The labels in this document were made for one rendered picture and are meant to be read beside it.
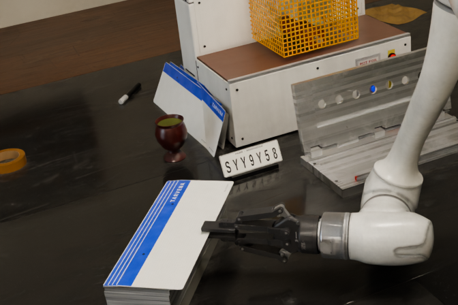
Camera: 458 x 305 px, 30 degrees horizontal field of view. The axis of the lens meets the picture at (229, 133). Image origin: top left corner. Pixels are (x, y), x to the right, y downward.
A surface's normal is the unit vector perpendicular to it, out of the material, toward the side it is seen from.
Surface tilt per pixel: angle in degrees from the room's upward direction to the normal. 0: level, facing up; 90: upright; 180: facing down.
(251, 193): 0
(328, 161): 0
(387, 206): 7
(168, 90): 63
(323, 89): 80
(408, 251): 87
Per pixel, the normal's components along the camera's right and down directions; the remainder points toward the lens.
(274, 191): -0.11, -0.90
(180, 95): -0.84, -0.16
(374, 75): 0.38, 0.19
